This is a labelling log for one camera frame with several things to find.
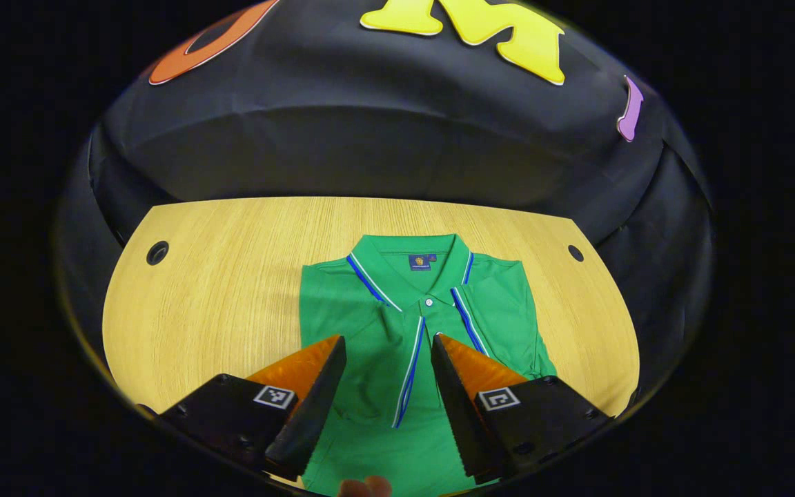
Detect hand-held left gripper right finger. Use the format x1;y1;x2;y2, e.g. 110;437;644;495
431;333;612;485

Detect green T-shirt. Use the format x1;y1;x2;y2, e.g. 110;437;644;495
299;233;558;497

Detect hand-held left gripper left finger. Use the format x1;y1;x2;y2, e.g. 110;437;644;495
158;335;348;482

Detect black backdrop cloth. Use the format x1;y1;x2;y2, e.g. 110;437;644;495
52;0;719;415

